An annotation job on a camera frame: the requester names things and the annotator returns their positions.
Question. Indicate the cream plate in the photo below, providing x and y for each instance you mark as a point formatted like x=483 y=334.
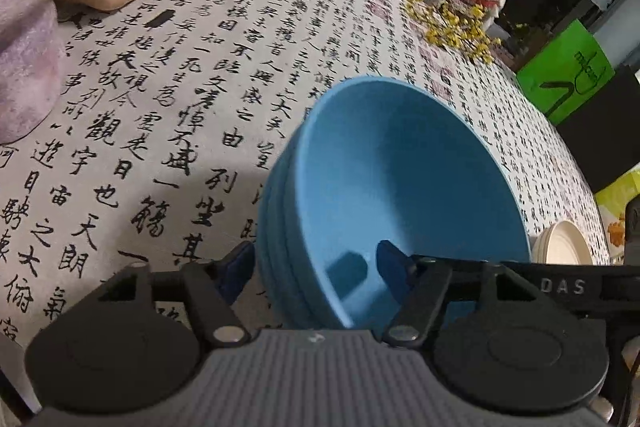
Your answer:
x=567 y=242
x=537 y=252

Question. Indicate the yellow flower branches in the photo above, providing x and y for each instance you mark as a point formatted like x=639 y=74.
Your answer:
x=450 y=27

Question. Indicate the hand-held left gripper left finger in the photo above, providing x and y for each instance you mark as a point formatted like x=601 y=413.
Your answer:
x=237 y=272

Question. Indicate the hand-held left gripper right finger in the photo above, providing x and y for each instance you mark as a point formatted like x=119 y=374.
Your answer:
x=395 y=272

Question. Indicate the green paper bag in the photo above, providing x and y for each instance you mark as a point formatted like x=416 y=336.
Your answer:
x=560 y=72

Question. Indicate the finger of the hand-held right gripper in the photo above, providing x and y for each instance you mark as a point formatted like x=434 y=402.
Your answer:
x=467 y=267

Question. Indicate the pink textured vase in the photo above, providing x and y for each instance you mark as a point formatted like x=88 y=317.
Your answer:
x=25 y=57

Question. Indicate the black paper bag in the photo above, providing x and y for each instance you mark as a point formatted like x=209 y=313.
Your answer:
x=610 y=132

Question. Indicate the yellow-green gift box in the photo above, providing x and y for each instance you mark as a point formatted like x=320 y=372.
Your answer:
x=615 y=207

